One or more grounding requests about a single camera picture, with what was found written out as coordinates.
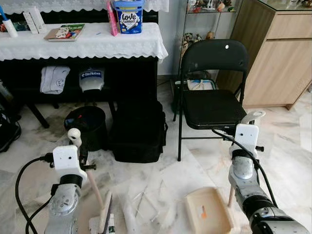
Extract white folded garment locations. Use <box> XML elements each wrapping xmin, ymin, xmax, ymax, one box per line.
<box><xmin>40</xmin><ymin>66</ymin><xmax>71</xmax><ymax>95</ymax></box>

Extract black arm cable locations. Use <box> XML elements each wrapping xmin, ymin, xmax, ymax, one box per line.
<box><xmin>212</xmin><ymin>128</ymin><xmax>278</xmax><ymax>208</ymax></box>
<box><xmin>15</xmin><ymin>152</ymin><xmax>55</xmax><ymax>234</ymax></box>

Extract light wooden cabinet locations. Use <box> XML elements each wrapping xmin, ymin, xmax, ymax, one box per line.
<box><xmin>217</xmin><ymin>0</ymin><xmax>312</xmax><ymax>110</ymax></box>

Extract pink packet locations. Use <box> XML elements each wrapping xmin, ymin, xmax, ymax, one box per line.
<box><xmin>106</xmin><ymin>0</ymin><xmax>119</xmax><ymax>37</ymax></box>

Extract colourful book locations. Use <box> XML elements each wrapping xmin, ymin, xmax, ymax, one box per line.
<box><xmin>45</xmin><ymin>23</ymin><xmax>86</xmax><ymax>42</ymax></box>

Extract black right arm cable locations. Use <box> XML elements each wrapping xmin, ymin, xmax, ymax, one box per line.
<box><xmin>212</xmin><ymin>128</ymin><xmax>278</xmax><ymax>208</ymax></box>

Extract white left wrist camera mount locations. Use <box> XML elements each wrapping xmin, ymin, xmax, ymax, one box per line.
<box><xmin>52</xmin><ymin>145</ymin><xmax>88</xmax><ymax>183</ymax></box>

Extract black table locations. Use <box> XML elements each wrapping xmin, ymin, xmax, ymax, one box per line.
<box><xmin>0</xmin><ymin>10</ymin><xmax>159</xmax><ymax>128</ymax></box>

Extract beige dustpan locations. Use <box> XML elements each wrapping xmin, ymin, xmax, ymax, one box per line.
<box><xmin>185</xmin><ymin>111</ymin><xmax>266</xmax><ymax>234</ymax></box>

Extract silver pouch blue label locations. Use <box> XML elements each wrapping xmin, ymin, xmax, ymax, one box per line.
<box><xmin>78</xmin><ymin>68</ymin><xmax>105</xmax><ymax>93</ymax></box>

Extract clear plastic packaging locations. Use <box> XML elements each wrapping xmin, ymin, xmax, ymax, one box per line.
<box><xmin>119</xmin><ymin>200</ymin><xmax>139</xmax><ymax>234</ymax></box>
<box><xmin>132</xmin><ymin>190</ymin><xmax>161</xmax><ymax>220</ymax></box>

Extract black bucket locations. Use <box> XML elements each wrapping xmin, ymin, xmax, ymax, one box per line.
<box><xmin>64</xmin><ymin>106</ymin><xmax>108</xmax><ymax>152</ymax></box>

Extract white basket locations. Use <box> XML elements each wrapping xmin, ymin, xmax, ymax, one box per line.
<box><xmin>187</xmin><ymin>78</ymin><xmax>217</xmax><ymax>92</ymax></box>

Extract blue Love Letters tin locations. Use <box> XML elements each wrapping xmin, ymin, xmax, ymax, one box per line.
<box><xmin>112</xmin><ymin>0</ymin><xmax>145</xmax><ymax>35</ymax></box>

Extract white slim carton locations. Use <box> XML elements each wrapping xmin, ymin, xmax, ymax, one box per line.
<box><xmin>30</xmin><ymin>7</ymin><xmax>47</xmax><ymax>33</ymax></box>
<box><xmin>23</xmin><ymin>11</ymin><xmax>39</xmax><ymax>35</ymax></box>

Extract white lace tablecloth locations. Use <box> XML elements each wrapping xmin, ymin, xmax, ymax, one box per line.
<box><xmin>0</xmin><ymin>22</ymin><xmax>169</xmax><ymax>61</ymax></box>

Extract glass display shelf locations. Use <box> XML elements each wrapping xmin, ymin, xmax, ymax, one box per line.
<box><xmin>171</xmin><ymin>0</ymin><xmax>244</xmax><ymax>98</ymax></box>

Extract black bag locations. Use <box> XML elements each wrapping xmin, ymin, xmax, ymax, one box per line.
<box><xmin>108</xmin><ymin>100</ymin><xmax>169</xmax><ymax>164</ymax></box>

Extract white lace runner cloth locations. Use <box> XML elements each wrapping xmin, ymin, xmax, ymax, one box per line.
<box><xmin>0</xmin><ymin>0</ymin><xmax>170</xmax><ymax>14</ymax></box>

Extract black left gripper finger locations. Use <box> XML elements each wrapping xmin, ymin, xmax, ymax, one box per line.
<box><xmin>79</xmin><ymin>137</ymin><xmax>91</xmax><ymax>165</ymax></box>

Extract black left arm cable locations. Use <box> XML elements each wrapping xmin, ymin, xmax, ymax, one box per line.
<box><xmin>15</xmin><ymin>152</ymin><xmax>55</xmax><ymax>234</ymax></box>

